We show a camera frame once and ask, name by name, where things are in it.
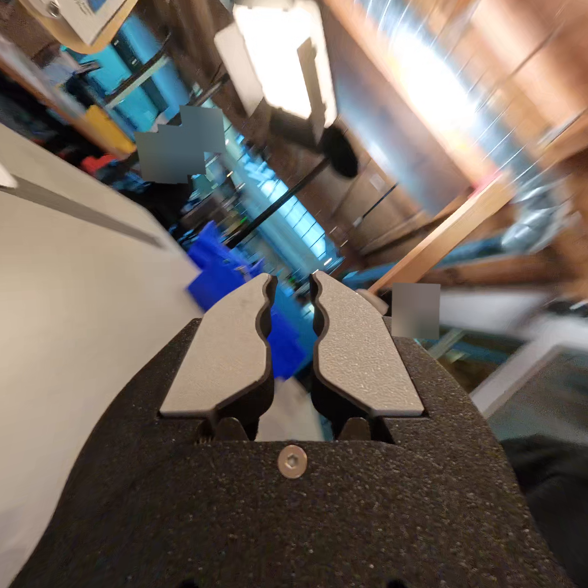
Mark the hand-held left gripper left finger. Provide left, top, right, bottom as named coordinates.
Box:
left=158, top=273, right=279, bottom=441

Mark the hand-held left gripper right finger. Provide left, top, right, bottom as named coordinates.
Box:
left=310, top=270, right=425, bottom=441

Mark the white desk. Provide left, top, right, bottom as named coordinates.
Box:
left=0, top=123, right=327, bottom=588

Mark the blue plastic bin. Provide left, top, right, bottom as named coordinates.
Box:
left=186, top=220, right=307, bottom=382

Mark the wooden beam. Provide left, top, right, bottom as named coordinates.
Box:
left=367, top=172, right=515, bottom=295

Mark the black pole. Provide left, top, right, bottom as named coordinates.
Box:
left=224, top=155, right=332, bottom=250

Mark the person's dark jacket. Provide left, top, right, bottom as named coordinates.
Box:
left=501, top=434, right=588, bottom=588

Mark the yellow panel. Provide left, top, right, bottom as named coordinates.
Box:
left=87, top=105, right=137, bottom=155

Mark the wooden workbench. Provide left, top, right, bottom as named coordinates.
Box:
left=0, top=55, right=136, bottom=159

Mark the white light panel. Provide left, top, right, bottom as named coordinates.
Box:
left=213, top=0, right=338, bottom=131

